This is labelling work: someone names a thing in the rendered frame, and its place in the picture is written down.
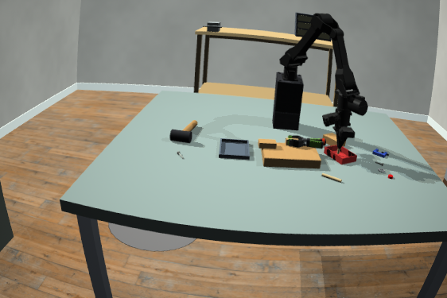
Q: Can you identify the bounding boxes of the tan wooden block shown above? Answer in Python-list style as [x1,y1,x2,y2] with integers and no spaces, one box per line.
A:
[323,133,346,147]

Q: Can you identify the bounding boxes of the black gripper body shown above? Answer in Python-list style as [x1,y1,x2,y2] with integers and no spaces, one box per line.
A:
[335,107,355,138]

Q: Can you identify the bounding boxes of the red shallow tray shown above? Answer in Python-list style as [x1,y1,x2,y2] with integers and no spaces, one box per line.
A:
[324,145,357,164]

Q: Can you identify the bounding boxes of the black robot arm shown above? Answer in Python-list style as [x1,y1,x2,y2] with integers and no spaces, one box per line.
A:
[279,14,368,126]

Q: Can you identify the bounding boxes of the black mallet with wooden handle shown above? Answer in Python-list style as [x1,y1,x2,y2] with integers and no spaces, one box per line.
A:
[170,120,198,143]

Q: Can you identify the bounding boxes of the blue c-shaped clamp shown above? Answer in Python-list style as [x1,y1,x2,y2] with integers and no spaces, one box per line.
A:
[372,149,389,158]

